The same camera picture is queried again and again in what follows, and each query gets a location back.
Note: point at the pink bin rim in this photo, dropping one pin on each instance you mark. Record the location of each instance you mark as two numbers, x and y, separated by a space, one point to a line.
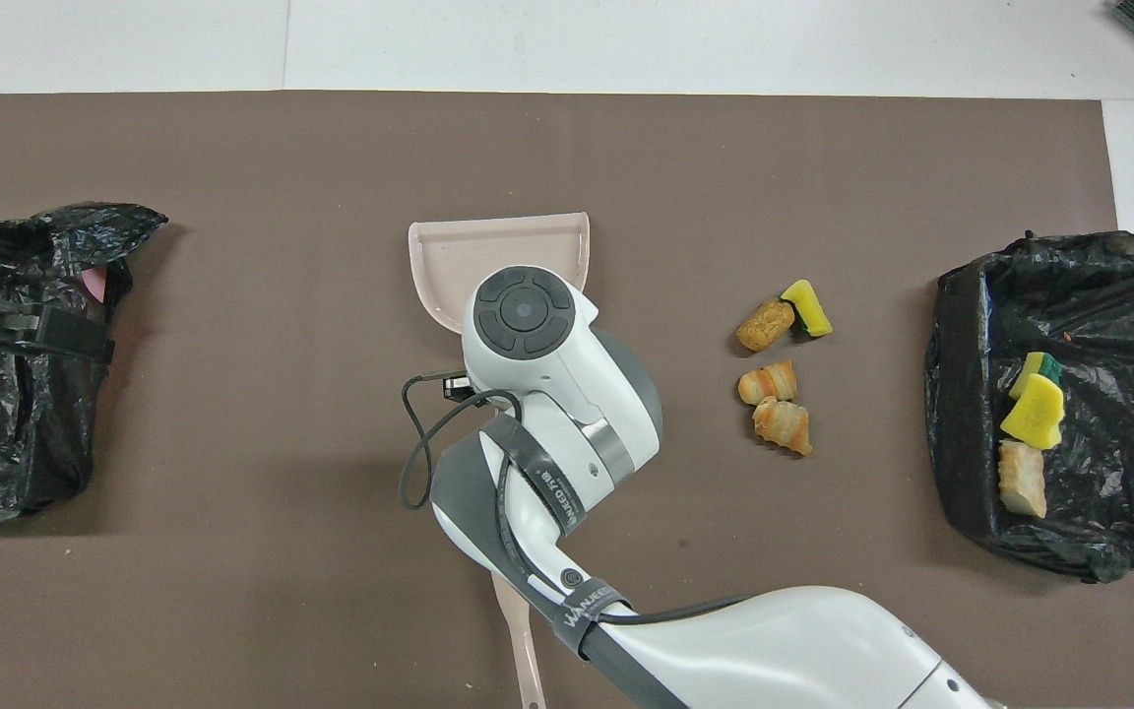
94 283

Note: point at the beige plastic dustpan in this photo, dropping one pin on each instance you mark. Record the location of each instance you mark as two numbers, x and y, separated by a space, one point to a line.
488 246

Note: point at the brown bread roll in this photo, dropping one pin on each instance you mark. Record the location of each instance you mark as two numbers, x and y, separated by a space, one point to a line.
764 325

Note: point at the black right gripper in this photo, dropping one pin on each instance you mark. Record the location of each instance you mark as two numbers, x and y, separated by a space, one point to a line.
459 386

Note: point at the small golden croissant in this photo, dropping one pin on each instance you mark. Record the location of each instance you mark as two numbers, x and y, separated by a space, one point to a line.
769 382

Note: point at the lumpy yellow sponge chunk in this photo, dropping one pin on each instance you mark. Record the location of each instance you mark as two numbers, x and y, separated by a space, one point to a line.
1035 418

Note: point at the yellow green sponge block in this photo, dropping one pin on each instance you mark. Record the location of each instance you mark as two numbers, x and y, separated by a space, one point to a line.
811 307

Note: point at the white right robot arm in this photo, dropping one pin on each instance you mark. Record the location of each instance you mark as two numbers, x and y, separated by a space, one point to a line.
547 394

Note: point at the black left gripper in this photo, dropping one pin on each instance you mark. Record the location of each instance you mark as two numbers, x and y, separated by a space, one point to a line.
55 345

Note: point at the pale layered croissant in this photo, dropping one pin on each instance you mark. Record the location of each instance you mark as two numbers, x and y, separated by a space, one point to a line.
784 425

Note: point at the black bag lined bin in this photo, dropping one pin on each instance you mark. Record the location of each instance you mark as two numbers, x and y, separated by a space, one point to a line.
26 423
1118 325

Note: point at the yellow green sponge wedge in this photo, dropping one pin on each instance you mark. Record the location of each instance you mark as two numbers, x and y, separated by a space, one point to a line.
1047 366

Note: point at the beige brush black bristles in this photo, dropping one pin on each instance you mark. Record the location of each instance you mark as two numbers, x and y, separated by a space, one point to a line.
518 630

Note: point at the orange white striped croissant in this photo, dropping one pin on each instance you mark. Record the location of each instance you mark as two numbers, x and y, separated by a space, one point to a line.
1022 483

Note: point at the brown table mat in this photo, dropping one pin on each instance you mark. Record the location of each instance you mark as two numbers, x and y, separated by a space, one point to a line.
232 148

